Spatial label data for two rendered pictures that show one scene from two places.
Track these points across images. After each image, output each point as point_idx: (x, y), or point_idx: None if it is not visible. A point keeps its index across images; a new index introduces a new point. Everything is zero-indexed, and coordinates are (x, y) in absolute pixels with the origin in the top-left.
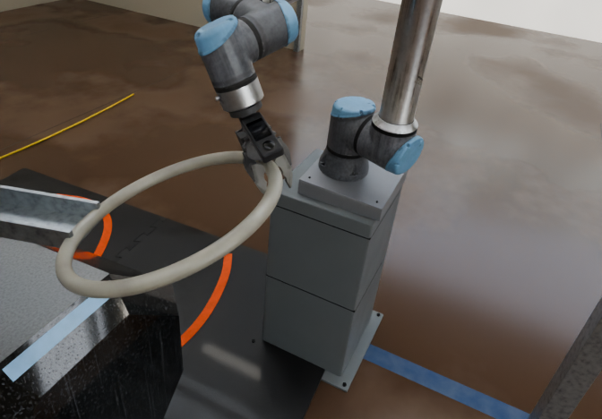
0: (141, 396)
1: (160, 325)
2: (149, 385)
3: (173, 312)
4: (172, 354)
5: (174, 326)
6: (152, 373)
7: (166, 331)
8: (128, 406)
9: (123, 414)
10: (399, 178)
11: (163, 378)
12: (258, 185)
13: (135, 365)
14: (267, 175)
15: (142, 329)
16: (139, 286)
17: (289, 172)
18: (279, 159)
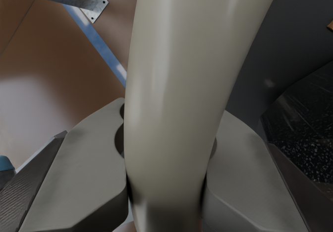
0: (308, 99)
1: (293, 134)
2: (300, 105)
3: (274, 143)
4: (273, 121)
5: (273, 135)
6: (297, 110)
7: (284, 131)
8: (324, 93)
9: (330, 89)
10: (23, 165)
11: (282, 110)
12: (248, 126)
13: (324, 110)
14: (231, 90)
15: (322, 129)
16: None
17: (90, 119)
18: (92, 187)
